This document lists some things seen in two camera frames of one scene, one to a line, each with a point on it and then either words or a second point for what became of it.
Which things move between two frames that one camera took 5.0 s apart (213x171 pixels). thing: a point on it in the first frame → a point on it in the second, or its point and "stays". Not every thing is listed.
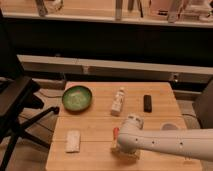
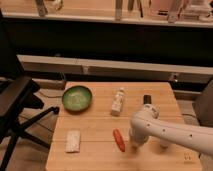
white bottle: x=118 y=102 stays
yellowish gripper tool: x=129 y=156 → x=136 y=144
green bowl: x=77 y=98 stays
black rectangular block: x=147 y=103 stays
